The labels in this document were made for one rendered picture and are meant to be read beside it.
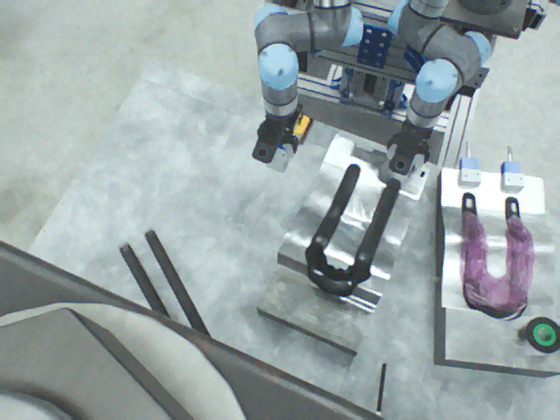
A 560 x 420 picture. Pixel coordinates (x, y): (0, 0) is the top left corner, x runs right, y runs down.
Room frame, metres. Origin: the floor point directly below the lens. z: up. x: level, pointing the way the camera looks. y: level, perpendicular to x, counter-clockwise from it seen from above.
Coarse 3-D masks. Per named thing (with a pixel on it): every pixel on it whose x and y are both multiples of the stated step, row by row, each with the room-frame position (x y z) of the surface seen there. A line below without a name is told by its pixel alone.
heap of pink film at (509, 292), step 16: (464, 224) 0.46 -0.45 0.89; (480, 224) 0.45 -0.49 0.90; (512, 224) 0.45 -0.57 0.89; (464, 240) 0.41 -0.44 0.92; (480, 240) 0.40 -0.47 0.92; (512, 240) 0.40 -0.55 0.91; (528, 240) 0.40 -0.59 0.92; (464, 256) 0.37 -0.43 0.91; (480, 256) 0.37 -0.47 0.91; (512, 256) 0.36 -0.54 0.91; (528, 256) 0.36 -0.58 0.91; (464, 272) 0.34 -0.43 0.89; (480, 272) 0.33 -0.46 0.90; (512, 272) 0.33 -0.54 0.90; (528, 272) 0.32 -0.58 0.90; (464, 288) 0.30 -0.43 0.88; (480, 288) 0.30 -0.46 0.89; (496, 288) 0.29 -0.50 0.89; (512, 288) 0.29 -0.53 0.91; (528, 288) 0.29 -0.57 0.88; (480, 304) 0.26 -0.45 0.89; (496, 304) 0.26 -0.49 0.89; (512, 304) 0.25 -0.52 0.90
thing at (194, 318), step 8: (144, 232) 0.51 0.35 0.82; (152, 232) 0.51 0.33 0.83; (152, 240) 0.49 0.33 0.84; (152, 248) 0.46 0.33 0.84; (160, 248) 0.46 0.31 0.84; (160, 256) 0.44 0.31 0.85; (168, 256) 0.44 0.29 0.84; (160, 264) 0.42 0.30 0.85; (168, 264) 0.41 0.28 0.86; (168, 272) 0.39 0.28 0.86; (176, 272) 0.39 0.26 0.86; (168, 280) 0.37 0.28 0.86; (176, 280) 0.37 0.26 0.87; (176, 288) 0.35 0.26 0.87; (184, 288) 0.35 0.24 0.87; (176, 296) 0.33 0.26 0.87; (184, 296) 0.32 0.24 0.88; (184, 304) 0.30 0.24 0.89; (192, 304) 0.30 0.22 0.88; (184, 312) 0.28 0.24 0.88; (192, 312) 0.28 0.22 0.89; (192, 320) 0.26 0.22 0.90; (200, 320) 0.26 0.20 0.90; (192, 328) 0.24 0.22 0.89; (200, 328) 0.24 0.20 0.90
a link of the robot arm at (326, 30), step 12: (324, 0) 0.79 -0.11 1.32; (336, 0) 0.79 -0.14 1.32; (348, 0) 0.80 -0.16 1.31; (312, 12) 0.80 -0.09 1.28; (324, 12) 0.78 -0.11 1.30; (336, 12) 0.77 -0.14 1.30; (348, 12) 0.78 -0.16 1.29; (360, 12) 0.79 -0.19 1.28; (312, 24) 0.76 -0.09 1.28; (324, 24) 0.76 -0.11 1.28; (336, 24) 0.76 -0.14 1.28; (348, 24) 0.76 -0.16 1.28; (360, 24) 0.76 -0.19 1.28; (312, 36) 0.75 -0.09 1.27; (324, 36) 0.75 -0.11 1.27; (336, 36) 0.75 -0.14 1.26; (348, 36) 0.75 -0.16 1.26; (360, 36) 0.75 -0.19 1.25; (312, 48) 0.74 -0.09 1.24; (324, 48) 0.74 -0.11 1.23
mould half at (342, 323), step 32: (352, 160) 0.65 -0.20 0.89; (384, 160) 0.65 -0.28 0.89; (320, 192) 0.57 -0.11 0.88; (352, 192) 0.56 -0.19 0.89; (416, 192) 0.55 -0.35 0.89; (320, 224) 0.48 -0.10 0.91; (352, 224) 0.48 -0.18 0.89; (288, 256) 0.39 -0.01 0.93; (352, 256) 0.38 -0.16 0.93; (384, 256) 0.38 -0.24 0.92; (288, 288) 0.33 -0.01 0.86; (384, 288) 0.30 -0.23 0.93; (288, 320) 0.26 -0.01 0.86; (320, 320) 0.25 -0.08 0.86; (352, 320) 0.25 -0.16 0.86; (352, 352) 0.18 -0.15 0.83
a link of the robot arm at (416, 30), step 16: (416, 0) 0.81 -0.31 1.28; (432, 0) 0.79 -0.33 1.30; (448, 0) 0.80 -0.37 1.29; (400, 16) 0.81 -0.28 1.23; (416, 16) 0.79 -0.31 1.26; (432, 16) 0.78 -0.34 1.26; (400, 32) 0.79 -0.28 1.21; (416, 32) 0.77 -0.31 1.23; (432, 32) 0.76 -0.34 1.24; (416, 48) 0.76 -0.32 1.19
